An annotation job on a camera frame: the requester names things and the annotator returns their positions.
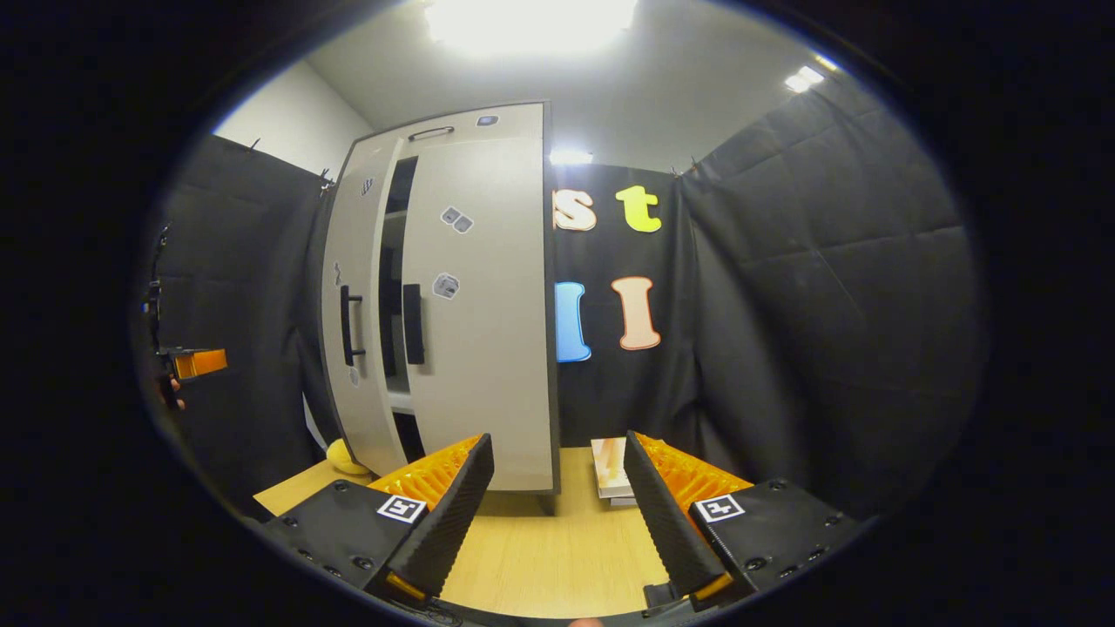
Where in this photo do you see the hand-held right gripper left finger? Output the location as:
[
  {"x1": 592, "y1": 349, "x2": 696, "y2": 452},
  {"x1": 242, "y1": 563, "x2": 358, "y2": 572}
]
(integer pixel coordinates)
[{"x1": 261, "y1": 433, "x2": 496, "y2": 603}]

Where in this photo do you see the black left door handle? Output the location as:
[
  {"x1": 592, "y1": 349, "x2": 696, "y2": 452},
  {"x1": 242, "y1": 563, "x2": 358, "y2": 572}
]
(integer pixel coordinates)
[{"x1": 338, "y1": 284, "x2": 367, "y2": 368}]

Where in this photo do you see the black backdrop cloth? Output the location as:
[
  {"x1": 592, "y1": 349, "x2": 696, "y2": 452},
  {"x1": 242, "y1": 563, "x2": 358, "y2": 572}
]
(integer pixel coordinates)
[{"x1": 144, "y1": 70, "x2": 990, "y2": 523}]

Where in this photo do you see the yellow fluffy round pad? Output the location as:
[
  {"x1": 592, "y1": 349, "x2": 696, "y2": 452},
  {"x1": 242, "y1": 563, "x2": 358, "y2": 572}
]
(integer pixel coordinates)
[{"x1": 325, "y1": 438, "x2": 371, "y2": 476}]

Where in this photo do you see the black right door handle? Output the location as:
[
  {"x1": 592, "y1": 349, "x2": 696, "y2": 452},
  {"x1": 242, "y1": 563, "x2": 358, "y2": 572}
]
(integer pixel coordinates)
[{"x1": 402, "y1": 283, "x2": 427, "y2": 366}]

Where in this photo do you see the white and grey cabinet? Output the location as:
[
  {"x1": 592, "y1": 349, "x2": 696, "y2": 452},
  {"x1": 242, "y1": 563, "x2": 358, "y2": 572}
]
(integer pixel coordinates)
[{"x1": 318, "y1": 100, "x2": 563, "y2": 515}]

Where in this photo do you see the white cabinet door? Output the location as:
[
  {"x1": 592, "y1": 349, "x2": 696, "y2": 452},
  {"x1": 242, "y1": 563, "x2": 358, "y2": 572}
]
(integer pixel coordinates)
[
  {"x1": 401, "y1": 135, "x2": 558, "y2": 495},
  {"x1": 321, "y1": 138, "x2": 410, "y2": 478}
]

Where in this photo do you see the large ceiling light panel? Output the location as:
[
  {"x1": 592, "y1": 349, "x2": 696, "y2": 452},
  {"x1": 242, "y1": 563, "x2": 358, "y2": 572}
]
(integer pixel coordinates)
[{"x1": 424, "y1": 0, "x2": 639, "y2": 58}]

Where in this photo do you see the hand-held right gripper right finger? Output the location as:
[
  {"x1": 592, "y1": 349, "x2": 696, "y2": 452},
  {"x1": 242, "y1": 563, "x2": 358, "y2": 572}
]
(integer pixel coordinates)
[{"x1": 623, "y1": 430, "x2": 863, "y2": 610}]

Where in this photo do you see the black door handle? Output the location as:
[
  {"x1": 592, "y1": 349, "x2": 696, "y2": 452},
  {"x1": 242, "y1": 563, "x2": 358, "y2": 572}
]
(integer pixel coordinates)
[
  {"x1": 338, "y1": 284, "x2": 367, "y2": 368},
  {"x1": 402, "y1": 283, "x2": 427, "y2": 366}
]

